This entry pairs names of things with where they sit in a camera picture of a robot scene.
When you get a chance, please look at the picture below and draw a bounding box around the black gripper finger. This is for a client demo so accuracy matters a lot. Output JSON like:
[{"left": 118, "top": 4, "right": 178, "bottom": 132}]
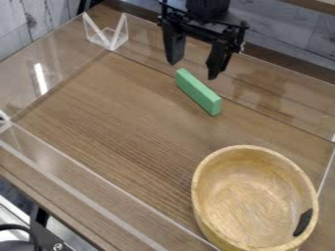
[
  {"left": 206, "top": 39, "right": 234, "bottom": 80},
  {"left": 163, "top": 24, "right": 186, "bottom": 65}
]

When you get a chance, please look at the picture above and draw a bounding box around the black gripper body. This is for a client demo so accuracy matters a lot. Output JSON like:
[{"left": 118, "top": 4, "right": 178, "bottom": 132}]
[{"left": 159, "top": 0, "right": 250, "bottom": 53}]

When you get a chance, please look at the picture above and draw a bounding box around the green rectangular stick block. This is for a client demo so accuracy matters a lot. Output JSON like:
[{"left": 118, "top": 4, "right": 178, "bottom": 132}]
[{"left": 175, "top": 69, "right": 222, "bottom": 116}]

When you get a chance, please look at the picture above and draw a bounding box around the round wooden bowl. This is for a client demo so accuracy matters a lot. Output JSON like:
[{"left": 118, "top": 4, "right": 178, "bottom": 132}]
[{"left": 191, "top": 145, "right": 319, "bottom": 251}]

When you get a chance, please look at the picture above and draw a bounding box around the clear acrylic tray enclosure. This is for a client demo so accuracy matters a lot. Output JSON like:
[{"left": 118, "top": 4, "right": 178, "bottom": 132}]
[{"left": 0, "top": 18, "right": 335, "bottom": 251}]

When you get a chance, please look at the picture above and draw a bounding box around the black metal stand bracket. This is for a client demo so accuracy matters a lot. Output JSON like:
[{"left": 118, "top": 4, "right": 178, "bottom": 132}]
[{"left": 31, "top": 206, "right": 74, "bottom": 251}]

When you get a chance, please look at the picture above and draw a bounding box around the black cable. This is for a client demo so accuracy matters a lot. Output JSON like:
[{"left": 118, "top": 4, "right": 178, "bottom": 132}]
[{"left": 0, "top": 223, "right": 34, "bottom": 238}]

